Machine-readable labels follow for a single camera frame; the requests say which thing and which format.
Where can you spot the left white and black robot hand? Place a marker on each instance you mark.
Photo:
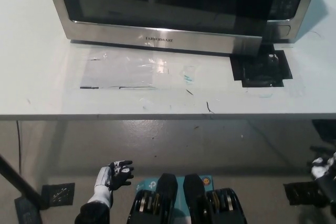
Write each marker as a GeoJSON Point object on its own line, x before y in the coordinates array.
{"type": "Point", "coordinates": [119, 175]}

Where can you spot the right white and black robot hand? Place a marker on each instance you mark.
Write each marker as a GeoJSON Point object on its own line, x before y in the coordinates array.
{"type": "Point", "coordinates": [321, 167]}

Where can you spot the microwave door with dark window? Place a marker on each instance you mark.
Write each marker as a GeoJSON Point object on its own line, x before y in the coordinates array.
{"type": "Point", "coordinates": [162, 3]}

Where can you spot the robot black feet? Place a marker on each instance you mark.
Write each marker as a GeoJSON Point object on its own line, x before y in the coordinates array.
{"type": "Point", "coordinates": [194, 208]}

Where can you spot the stainless steel Farberware microwave body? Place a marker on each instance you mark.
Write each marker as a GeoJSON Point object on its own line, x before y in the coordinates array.
{"type": "Point", "coordinates": [299, 3]}

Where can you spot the wide black floor tape patch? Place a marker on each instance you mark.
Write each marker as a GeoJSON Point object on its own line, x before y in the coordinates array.
{"type": "Point", "coordinates": [299, 193]}

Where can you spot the dark floor mat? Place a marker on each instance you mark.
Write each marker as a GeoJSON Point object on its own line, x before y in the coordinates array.
{"type": "Point", "coordinates": [325, 124]}

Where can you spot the square black floor tape patch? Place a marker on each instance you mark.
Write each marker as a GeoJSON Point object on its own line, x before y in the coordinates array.
{"type": "Point", "coordinates": [59, 194]}

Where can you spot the black slanted table leg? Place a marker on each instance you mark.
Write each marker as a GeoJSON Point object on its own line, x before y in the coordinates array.
{"type": "Point", "coordinates": [21, 179]}

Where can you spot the small white and black knob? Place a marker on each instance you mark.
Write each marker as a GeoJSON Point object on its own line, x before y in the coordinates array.
{"type": "Point", "coordinates": [273, 58]}

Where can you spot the black tape patch on table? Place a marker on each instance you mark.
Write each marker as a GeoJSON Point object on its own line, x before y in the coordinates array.
{"type": "Point", "coordinates": [239, 73]}

